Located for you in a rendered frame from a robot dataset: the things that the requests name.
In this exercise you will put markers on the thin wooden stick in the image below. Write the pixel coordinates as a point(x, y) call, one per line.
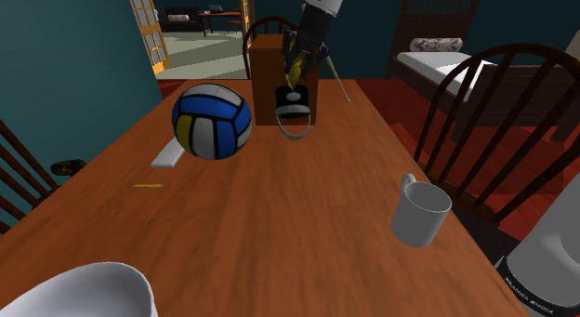
point(339, 80)

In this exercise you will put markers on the dark green floor object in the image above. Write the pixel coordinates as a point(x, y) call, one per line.
point(67, 167)

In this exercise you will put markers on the blue white yellow volleyball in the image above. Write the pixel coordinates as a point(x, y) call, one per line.
point(210, 121)

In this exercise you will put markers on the brown wooden box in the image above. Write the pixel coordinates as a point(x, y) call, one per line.
point(265, 76)

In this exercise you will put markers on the yellow green leafy thing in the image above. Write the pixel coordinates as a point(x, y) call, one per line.
point(294, 73)

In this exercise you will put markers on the wooden desk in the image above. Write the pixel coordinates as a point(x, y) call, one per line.
point(220, 14)

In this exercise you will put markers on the wooden table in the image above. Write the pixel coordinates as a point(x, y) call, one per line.
point(281, 207)

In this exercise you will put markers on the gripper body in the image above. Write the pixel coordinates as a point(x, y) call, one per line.
point(313, 28)

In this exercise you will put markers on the white mug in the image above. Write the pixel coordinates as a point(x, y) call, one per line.
point(419, 216)

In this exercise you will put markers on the white flat bar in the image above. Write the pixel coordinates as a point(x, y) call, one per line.
point(167, 155)

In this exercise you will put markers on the white bowl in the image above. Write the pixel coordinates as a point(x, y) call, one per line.
point(81, 291)

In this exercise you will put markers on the yellow framed glass door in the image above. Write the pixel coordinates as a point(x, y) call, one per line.
point(246, 10)
point(147, 26)

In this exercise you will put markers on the dark wooden spindle chair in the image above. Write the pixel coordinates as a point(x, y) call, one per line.
point(22, 171)
point(260, 23)
point(521, 51)

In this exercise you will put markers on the dark wooden bed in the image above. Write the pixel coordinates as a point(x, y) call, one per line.
point(435, 62)

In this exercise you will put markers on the yellow pencil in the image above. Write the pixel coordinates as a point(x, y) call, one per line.
point(147, 186)

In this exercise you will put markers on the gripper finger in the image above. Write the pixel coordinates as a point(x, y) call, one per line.
point(319, 53)
point(289, 48)

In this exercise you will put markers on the dark sofa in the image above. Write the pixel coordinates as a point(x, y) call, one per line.
point(179, 19)

